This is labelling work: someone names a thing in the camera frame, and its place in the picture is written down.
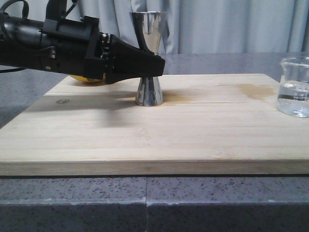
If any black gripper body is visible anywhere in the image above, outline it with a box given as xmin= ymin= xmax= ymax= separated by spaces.
xmin=39 ymin=17 xmax=113 ymax=80

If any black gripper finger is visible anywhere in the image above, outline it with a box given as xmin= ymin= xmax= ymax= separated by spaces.
xmin=131 ymin=14 xmax=155 ymax=54
xmin=104 ymin=34 xmax=165 ymax=84

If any steel double jigger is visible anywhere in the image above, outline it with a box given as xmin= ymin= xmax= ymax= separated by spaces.
xmin=130 ymin=11 xmax=167 ymax=107

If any clear glass beaker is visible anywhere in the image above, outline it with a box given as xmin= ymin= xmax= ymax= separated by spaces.
xmin=277 ymin=57 xmax=309 ymax=118

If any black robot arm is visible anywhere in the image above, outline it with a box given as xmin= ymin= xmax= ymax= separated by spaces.
xmin=0 ymin=14 xmax=165 ymax=84

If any yellow lemon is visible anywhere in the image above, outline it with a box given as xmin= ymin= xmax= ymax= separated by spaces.
xmin=70 ymin=75 xmax=103 ymax=83

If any grey curtain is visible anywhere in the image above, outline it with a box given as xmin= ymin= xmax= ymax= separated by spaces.
xmin=0 ymin=0 xmax=309 ymax=56

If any wooden cutting board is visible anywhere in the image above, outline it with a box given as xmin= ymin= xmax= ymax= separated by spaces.
xmin=0 ymin=73 xmax=309 ymax=176

